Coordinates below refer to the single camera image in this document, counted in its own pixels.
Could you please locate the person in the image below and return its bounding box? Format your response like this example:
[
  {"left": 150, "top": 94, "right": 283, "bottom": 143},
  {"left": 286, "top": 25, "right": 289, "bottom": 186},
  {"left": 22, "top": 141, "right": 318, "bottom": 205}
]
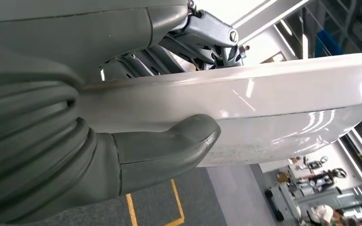
[{"left": 305, "top": 204, "right": 362, "bottom": 226}]

